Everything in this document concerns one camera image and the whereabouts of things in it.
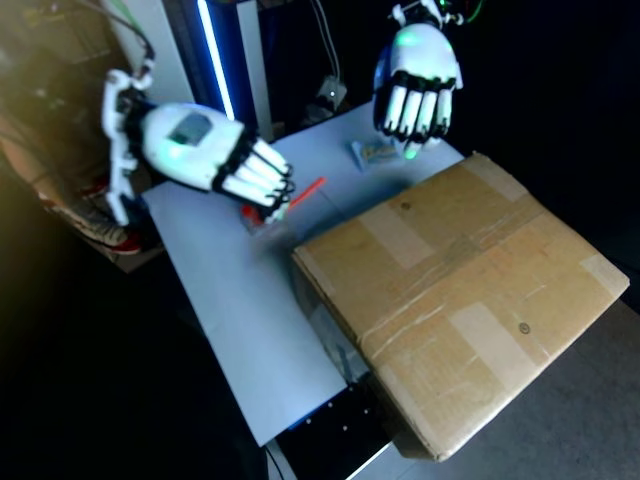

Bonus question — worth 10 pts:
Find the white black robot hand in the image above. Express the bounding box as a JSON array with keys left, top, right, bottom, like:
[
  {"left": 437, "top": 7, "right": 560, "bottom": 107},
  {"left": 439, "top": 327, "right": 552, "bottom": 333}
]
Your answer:
[
  {"left": 141, "top": 102, "right": 296, "bottom": 225},
  {"left": 372, "top": 22, "right": 464, "bottom": 160}
]

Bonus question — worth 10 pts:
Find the red blurry object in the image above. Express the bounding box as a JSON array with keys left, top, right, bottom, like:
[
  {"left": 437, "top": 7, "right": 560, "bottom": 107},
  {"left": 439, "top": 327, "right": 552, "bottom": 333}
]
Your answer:
[{"left": 241, "top": 202, "right": 281, "bottom": 234}]

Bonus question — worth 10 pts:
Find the grey power adapter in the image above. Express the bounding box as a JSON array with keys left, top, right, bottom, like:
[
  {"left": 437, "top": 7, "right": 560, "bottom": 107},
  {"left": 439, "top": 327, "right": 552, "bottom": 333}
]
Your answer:
[{"left": 302, "top": 74, "right": 349, "bottom": 126}]

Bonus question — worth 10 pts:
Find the robot column with blue light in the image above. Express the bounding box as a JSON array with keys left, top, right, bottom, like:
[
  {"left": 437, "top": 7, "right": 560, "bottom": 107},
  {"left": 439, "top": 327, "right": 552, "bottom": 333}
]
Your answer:
[{"left": 119, "top": 0, "right": 275, "bottom": 142}]

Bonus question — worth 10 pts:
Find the blue yellow snack packet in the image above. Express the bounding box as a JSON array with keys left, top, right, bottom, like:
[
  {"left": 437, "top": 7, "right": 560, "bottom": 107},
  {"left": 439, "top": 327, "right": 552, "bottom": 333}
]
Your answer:
[{"left": 348, "top": 139, "right": 405, "bottom": 171}]

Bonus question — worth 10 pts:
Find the red white sneaker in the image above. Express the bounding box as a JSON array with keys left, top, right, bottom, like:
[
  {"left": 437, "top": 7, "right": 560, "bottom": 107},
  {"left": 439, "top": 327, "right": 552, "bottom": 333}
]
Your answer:
[{"left": 37, "top": 182, "right": 146, "bottom": 256}]

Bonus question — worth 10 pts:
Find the thin red stick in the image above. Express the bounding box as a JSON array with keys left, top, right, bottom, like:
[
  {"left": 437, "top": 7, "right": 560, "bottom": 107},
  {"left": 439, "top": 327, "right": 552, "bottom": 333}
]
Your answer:
[{"left": 288, "top": 176, "right": 327, "bottom": 207}]

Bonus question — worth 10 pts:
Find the large brown cardboard box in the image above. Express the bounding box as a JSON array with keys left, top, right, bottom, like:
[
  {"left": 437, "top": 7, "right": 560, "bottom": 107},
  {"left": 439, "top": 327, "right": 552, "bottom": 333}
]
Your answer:
[{"left": 291, "top": 151, "right": 631, "bottom": 464}]

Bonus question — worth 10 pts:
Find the white cable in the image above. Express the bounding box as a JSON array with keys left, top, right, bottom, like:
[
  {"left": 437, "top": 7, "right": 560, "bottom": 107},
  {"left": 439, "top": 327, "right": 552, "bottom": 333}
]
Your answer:
[{"left": 309, "top": 0, "right": 344, "bottom": 81}]

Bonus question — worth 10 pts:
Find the black metal base plate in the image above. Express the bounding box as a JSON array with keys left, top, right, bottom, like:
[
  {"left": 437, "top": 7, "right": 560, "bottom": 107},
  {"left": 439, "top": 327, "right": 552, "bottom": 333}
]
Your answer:
[{"left": 272, "top": 382, "right": 401, "bottom": 480}]

